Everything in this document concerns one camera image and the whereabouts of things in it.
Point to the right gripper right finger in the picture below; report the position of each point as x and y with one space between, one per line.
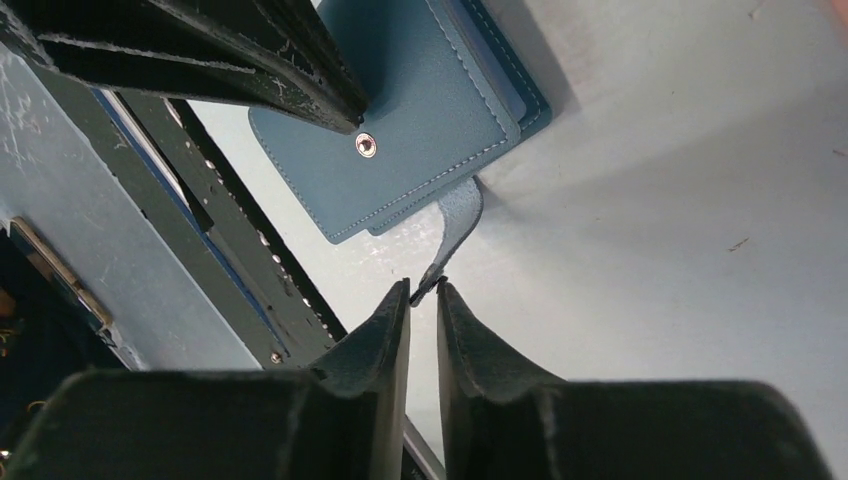
505 417

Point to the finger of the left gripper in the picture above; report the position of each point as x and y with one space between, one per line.
277 55

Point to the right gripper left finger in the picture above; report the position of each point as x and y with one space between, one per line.
340 417

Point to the blue card holder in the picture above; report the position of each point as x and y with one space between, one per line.
448 96

